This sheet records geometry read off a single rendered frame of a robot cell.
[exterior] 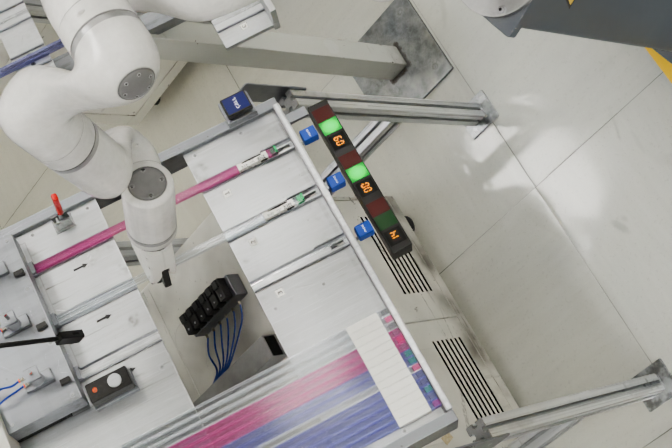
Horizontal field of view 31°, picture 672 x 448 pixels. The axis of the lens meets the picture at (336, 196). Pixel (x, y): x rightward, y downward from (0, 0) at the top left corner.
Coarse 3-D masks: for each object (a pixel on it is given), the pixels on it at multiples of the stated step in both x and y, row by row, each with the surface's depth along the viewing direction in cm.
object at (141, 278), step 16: (240, 224) 220; (256, 224) 220; (208, 240) 219; (224, 240) 219; (176, 256) 218; (192, 256) 218; (144, 272) 217; (112, 288) 217; (128, 288) 217; (80, 304) 216; (96, 304) 216; (64, 320) 215
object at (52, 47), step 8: (40, 48) 232; (48, 48) 232; (56, 48) 232; (24, 56) 231; (32, 56) 231; (40, 56) 232; (8, 64) 231; (16, 64) 231; (24, 64) 231; (0, 72) 231; (8, 72) 231
